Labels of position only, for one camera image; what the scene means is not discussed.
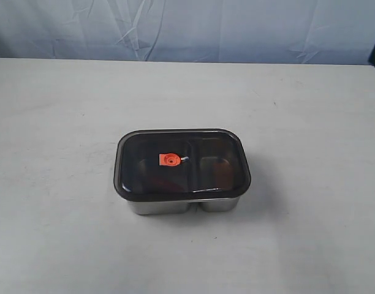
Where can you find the steel lunch box lid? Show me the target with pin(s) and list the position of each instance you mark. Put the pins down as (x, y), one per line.
(180, 165)

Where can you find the steel two-compartment lunch box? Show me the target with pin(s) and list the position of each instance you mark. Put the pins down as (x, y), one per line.
(182, 206)

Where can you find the white backdrop cloth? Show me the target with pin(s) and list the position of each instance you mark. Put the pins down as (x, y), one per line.
(291, 32)

